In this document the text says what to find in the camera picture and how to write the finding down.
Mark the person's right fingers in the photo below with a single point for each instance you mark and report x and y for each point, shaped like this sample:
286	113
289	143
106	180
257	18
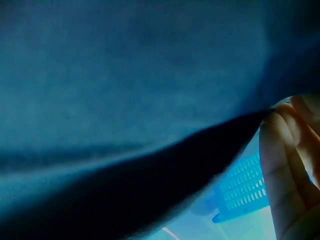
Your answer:
280	155

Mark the light blue plastic basket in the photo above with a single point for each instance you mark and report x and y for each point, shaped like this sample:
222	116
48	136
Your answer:
245	190

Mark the dark blue cloth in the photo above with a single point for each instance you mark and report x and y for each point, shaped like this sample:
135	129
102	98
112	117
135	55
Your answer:
112	100

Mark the person's right hand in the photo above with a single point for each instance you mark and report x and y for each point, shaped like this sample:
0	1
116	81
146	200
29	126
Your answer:
287	175

